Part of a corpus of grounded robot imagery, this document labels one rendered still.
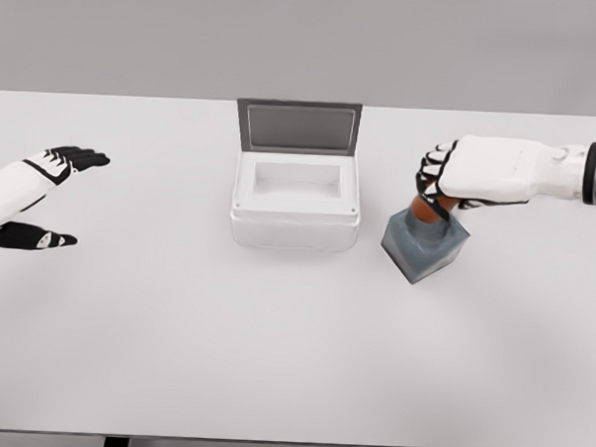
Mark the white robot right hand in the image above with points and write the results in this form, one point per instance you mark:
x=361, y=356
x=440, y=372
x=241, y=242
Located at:
x=488, y=167

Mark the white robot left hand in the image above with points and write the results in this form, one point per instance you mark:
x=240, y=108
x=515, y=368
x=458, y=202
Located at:
x=18, y=184

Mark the grey square bottle brown cap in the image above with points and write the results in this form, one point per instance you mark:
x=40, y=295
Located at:
x=418, y=251

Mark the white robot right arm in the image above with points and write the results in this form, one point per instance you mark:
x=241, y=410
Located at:
x=572, y=171

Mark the white open storage box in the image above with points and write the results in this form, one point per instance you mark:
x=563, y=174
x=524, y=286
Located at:
x=293, y=228

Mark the grey hinged box lid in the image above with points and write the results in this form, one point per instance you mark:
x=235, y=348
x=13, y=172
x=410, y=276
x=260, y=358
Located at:
x=243, y=127

